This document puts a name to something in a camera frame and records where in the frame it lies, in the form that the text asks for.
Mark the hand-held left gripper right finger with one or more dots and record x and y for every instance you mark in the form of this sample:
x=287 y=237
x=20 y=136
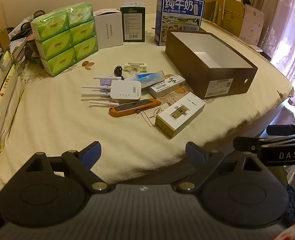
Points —
x=195 y=153

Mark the white and gold box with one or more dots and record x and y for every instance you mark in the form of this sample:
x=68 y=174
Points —
x=180 y=115

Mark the brown shoe box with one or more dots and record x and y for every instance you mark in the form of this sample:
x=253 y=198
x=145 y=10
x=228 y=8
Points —
x=200 y=77

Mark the blue milk carton box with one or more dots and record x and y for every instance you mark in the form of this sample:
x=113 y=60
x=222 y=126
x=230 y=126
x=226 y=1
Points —
x=180 y=12

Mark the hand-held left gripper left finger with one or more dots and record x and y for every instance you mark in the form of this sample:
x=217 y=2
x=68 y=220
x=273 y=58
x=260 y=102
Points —
x=93 y=153

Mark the blue cream tube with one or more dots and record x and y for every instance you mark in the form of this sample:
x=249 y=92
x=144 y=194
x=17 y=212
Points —
x=150 y=78

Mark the white router with antennas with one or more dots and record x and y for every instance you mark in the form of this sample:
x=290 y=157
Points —
x=125 y=91

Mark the dark green product box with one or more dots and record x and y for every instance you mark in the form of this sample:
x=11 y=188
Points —
x=133 y=22

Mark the white cardboard box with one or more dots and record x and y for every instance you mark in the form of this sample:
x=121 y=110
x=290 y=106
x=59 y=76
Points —
x=109 y=31

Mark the white medicine box green bird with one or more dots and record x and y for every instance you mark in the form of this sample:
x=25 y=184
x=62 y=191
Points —
x=166 y=86

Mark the open brown cardboard box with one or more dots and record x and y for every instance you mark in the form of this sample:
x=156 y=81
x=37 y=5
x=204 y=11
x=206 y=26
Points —
x=233 y=17

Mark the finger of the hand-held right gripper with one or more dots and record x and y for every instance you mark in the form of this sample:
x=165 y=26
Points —
x=245 y=143
x=291 y=129

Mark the orange utility knife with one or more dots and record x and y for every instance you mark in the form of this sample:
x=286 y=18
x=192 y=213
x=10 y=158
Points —
x=132 y=107

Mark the pale pink printed carton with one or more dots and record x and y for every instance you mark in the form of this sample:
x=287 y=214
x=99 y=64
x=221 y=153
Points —
x=252 y=26

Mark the white plastic clip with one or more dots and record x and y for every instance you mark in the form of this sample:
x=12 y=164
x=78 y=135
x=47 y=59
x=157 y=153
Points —
x=136 y=67

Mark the folded brown cardboard boxes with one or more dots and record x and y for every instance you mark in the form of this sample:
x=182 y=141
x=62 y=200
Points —
x=285 y=17

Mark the stack of cream packaged bags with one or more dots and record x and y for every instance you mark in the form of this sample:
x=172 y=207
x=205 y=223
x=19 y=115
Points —
x=2 y=110

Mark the bundle of green tissue packets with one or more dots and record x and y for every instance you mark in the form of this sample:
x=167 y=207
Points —
x=62 y=37

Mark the cream printed bed cover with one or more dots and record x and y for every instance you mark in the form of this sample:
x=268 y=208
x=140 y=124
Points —
x=62 y=130

